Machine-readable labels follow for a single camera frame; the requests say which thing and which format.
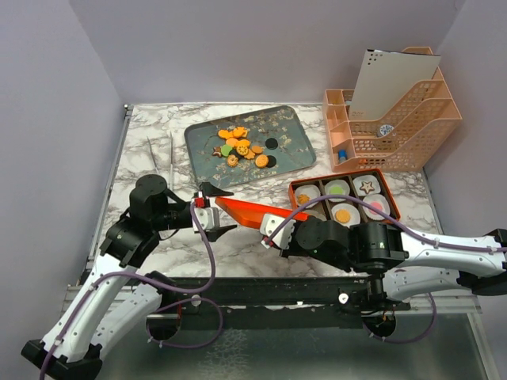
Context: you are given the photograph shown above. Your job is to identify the orange cookie tin box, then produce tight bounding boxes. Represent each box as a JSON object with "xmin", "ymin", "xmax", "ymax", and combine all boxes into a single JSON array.
[{"xmin": 288, "ymin": 169, "xmax": 400, "ymax": 222}]

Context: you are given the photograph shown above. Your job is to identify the orange round cracker cookie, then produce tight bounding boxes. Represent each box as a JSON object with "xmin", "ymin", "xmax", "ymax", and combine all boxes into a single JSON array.
[{"xmin": 254, "ymin": 154, "xmax": 269, "ymax": 168}]

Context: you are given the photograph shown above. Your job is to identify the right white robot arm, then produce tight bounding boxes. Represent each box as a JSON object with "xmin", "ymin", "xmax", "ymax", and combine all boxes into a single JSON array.
[{"xmin": 259, "ymin": 214, "xmax": 506, "ymax": 310}]

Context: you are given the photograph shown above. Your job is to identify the brown star cookie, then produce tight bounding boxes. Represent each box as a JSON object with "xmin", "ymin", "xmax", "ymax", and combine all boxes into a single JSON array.
[{"xmin": 212, "ymin": 146, "xmax": 223, "ymax": 158}]

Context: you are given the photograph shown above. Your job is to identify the round patterned tape roll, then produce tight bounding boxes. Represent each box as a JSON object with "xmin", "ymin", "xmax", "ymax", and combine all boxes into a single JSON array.
[{"xmin": 376, "ymin": 124, "xmax": 395, "ymax": 137}]

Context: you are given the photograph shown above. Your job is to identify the orange flower cookie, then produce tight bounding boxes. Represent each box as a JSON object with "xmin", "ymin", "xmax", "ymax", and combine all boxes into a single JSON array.
[{"xmin": 232, "ymin": 127, "xmax": 248, "ymax": 139}]

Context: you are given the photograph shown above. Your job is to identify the blue capped bottle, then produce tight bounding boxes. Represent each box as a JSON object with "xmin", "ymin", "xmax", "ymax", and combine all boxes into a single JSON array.
[{"xmin": 337, "ymin": 150, "xmax": 348, "ymax": 163}]

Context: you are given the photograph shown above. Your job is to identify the metal tweezers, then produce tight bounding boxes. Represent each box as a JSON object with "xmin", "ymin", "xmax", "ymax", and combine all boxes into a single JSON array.
[{"xmin": 146, "ymin": 132, "xmax": 174, "ymax": 191}]

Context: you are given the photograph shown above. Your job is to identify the peach plastic desk organizer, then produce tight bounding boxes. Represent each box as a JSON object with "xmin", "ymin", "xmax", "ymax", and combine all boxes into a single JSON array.
[{"xmin": 322, "ymin": 69, "xmax": 462, "ymax": 173}]

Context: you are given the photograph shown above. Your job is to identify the orange lotus slice cookie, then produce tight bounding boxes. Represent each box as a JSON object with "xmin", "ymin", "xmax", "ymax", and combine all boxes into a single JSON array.
[{"xmin": 235, "ymin": 145, "xmax": 250, "ymax": 157}]

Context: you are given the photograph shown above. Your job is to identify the orange metal tin lid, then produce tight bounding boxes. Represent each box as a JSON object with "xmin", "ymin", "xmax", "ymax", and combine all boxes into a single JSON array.
[{"xmin": 215, "ymin": 196, "xmax": 292, "ymax": 230}]

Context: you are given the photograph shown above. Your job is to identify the brown swirl cookie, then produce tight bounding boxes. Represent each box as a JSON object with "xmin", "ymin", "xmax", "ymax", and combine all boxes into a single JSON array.
[
  {"xmin": 227, "ymin": 154, "xmax": 239, "ymax": 167},
  {"xmin": 297, "ymin": 194, "xmax": 311, "ymax": 205}
]

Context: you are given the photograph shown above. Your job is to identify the black round cookie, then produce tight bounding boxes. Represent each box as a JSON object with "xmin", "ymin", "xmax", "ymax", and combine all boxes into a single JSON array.
[
  {"xmin": 266, "ymin": 155, "xmax": 276, "ymax": 168},
  {"xmin": 265, "ymin": 138, "xmax": 278, "ymax": 150}
]

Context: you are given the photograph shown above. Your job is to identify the green round cookie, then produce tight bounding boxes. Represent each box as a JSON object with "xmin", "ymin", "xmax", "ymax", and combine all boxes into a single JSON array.
[
  {"xmin": 220, "ymin": 144, "xmax": 234, "ymax": 157},
  {"xmin": 329, "ymin": 184, "xmax": 345, "ymax": 195}
]

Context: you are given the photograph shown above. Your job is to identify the floral dark serving tray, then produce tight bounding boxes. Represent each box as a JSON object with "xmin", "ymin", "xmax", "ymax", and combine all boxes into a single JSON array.
[{"xmin": 185, "ymin": 105, "xmax": 316, "ymax": 189}]

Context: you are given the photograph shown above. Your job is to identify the white star cookie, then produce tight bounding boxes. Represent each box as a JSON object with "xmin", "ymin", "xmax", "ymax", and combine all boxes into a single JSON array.
[{"xmin": 360, "ymin": 180, "xmax": 375, "ymax": 195}]

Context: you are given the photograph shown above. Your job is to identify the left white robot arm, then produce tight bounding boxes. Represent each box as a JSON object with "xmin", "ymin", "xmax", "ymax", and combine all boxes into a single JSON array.
[{"xmin": 21, "ymin": 174, "xmax": 230, "ymax": 379}]

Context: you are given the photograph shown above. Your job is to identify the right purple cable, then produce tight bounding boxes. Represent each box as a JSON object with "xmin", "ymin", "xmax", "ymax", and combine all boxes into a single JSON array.
[{"xmin": 263, "ymin": 193, "xmax": 507, "ymax": 344}]

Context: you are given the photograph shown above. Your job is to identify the pink round cookie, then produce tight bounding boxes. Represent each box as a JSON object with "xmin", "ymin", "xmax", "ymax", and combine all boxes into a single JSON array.
[{"xmin": 370, "ymin": 200, "xmax": 384, "ymax": 211}]

